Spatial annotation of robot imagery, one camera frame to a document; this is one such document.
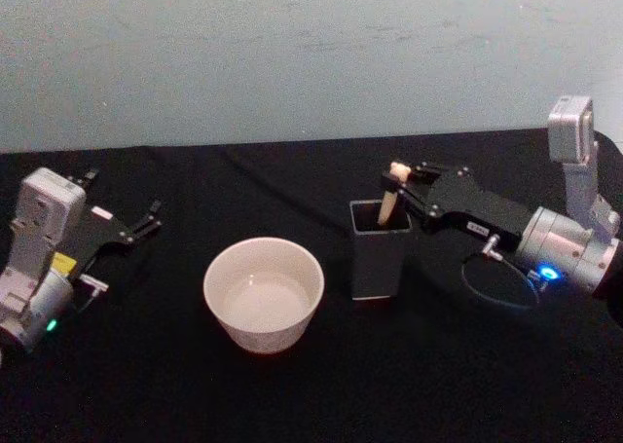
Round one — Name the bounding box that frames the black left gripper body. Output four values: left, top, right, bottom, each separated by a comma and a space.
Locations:
64, 203, 136, 281

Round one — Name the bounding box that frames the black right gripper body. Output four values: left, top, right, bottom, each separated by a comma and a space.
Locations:
421, 166, 535, 253

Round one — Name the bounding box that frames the cream utensil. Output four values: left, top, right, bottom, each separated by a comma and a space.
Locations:
378, 162, 416, 228

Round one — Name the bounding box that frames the black square holder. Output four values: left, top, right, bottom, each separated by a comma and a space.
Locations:
348, 199, 414, 303

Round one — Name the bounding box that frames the white ceramic bowl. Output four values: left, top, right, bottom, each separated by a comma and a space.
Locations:
202, 237, 326, 355

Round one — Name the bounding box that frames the black table cloth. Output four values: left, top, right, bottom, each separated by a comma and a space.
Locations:
0, 127, 623, 443

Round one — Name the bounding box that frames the thin dark gripper cable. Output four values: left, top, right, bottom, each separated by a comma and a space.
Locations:
458, 235, 542, 312

